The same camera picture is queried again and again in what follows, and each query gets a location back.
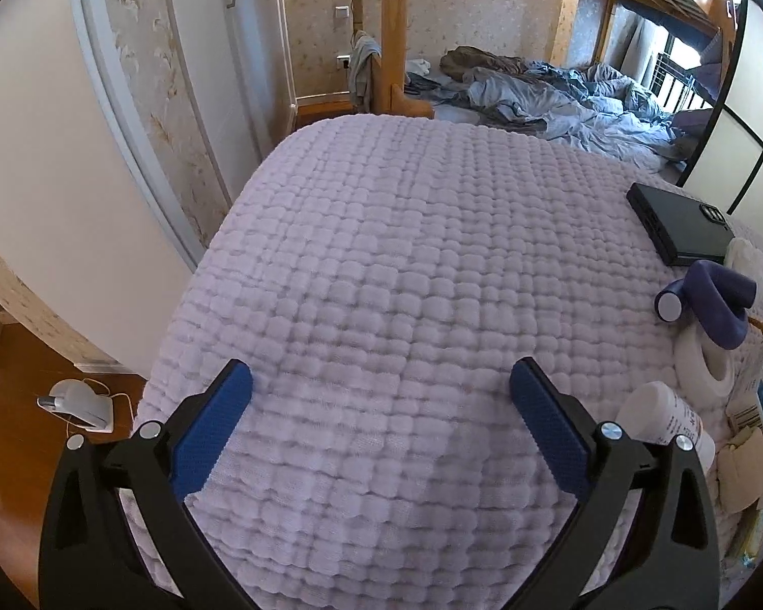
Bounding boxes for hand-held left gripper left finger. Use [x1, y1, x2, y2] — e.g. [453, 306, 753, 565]
[38, 359, 258, 610]

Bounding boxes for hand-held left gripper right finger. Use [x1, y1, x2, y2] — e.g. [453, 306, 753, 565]
[509, 357, 721, 610]

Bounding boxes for white medicine bottle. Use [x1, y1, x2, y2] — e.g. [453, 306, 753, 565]
[615, 381, 717, 468]

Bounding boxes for white floor device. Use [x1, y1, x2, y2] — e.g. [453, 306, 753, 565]
[37, 378, 116, 433]

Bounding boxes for white tape roll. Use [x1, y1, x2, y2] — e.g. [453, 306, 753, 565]
[674, 324, 739, 404]

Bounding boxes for white and blue medicine box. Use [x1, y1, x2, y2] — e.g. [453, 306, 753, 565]
[728, 346, 763, 439]

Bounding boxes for purple foam hair roller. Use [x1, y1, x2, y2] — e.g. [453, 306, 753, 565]
[655, 260, 757, 352]

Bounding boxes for lilac quilted blanket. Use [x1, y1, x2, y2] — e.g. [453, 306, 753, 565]
[130, 113, 763, 610]

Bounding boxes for black smartphone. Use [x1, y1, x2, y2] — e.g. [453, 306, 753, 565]
[626, 182, 735, 268]

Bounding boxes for crumpled white tissue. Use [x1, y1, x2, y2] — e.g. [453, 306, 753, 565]
[725, 238, 763, 306]

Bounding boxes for blue duvet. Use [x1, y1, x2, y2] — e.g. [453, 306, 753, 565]
[407, 60, 694, 163]

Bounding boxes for purple pillow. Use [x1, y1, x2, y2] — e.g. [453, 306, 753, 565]
[667, 108, 713, 137]

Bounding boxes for frosted sliding door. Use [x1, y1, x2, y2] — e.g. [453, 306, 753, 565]
[680, 0, 763, 217]

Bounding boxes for black window railing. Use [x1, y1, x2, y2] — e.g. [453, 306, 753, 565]
[642, 54, 716, 112]

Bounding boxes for brown blanket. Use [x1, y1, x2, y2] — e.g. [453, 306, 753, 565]
[440, 46, 548, 77]

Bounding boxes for white wardrobe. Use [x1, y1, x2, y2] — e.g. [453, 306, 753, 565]
[216, 0, 297, 160]

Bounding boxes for grey hanging clothes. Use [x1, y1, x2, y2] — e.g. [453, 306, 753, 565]
[346, 30, 383, 109]

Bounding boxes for grey curtain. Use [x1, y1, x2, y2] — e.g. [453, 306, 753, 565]
[613, 9, 653, 86]

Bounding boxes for white cable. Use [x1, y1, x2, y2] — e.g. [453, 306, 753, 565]
[64, 378, 134, 434]

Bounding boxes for wooden bunk bed frame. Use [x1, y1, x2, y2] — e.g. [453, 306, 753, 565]
[349, 0, 748, 121]

